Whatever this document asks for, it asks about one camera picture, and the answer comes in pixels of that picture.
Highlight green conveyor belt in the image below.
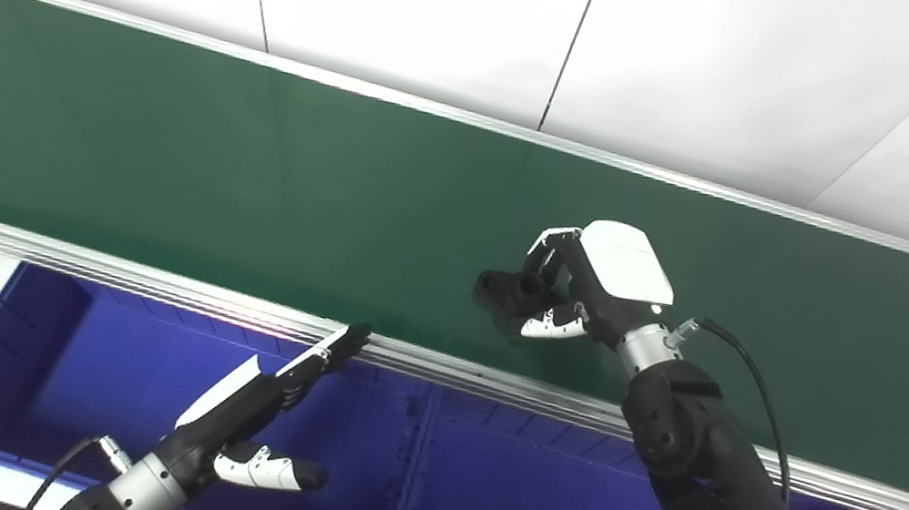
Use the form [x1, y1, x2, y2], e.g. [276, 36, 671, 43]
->
[0, 0, 909, 505]
[0, 0, 909, 510]

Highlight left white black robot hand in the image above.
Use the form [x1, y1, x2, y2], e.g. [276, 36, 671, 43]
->
[149, 292, 375, 510]

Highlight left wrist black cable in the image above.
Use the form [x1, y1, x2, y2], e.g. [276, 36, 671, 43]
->
[22, 423, 138, 510]

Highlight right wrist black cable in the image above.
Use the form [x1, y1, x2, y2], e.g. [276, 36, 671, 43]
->
[642, 311, 819, 507]

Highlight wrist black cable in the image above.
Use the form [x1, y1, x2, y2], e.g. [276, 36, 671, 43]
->
[642, 311, 819, 507]
[22, 423, 138, 510]

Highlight black flanged machine part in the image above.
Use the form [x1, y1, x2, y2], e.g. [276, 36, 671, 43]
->
[469, 261, 563, 330]

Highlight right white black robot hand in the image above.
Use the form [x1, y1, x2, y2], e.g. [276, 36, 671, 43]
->
[510, 207, 687, 362]

